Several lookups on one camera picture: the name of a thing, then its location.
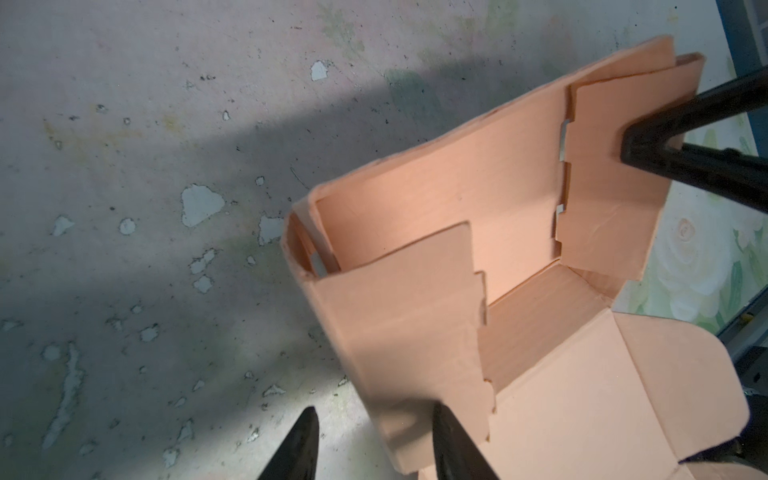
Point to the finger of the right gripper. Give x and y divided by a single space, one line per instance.
728 173

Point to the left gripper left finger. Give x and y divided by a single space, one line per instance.
296 457

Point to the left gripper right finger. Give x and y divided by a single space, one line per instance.
456 455

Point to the orange cardboard paper box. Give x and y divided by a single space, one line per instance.
479 270

